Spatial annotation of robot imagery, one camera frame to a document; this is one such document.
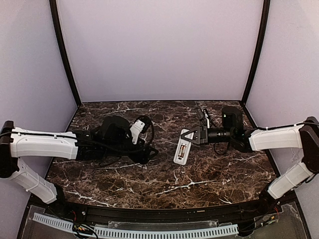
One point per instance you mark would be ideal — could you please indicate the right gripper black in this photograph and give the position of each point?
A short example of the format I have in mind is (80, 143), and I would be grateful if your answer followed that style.
(202, 135)

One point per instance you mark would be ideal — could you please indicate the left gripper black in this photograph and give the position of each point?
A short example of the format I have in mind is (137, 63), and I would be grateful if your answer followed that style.
(142, 154)

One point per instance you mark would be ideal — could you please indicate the white remote control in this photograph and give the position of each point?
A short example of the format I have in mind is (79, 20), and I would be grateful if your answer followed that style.
(178, 160)

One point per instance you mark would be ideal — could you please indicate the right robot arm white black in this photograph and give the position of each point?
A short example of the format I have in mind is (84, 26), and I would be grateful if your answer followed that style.
(303, 135)

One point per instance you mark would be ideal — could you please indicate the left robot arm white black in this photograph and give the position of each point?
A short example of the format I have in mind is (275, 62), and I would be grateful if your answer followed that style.
(115, 137)

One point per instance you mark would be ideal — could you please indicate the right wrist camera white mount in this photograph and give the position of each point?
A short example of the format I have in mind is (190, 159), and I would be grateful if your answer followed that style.
(204, 117)

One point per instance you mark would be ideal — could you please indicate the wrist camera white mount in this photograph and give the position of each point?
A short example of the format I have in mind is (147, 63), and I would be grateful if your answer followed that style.
(136, 129)
(204, 117)

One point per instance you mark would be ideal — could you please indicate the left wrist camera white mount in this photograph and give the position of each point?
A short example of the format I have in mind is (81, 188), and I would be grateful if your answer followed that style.
(136, 129)

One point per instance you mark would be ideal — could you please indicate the black front rail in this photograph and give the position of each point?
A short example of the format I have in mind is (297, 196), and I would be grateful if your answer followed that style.
(80, 213)

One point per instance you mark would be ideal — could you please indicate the white slotted cable duct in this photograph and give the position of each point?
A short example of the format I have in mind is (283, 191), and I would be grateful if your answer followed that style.
(119, 230)

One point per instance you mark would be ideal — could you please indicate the right black frame post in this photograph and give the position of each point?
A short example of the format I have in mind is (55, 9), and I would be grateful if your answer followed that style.
(257, 52)

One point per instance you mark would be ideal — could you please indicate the black frame post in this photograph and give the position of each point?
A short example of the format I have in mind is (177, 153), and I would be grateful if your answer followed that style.
(257, 52)
(63, 52)

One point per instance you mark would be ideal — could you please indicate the left black frame post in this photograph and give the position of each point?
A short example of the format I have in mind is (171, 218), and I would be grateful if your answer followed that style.
(63, 52)

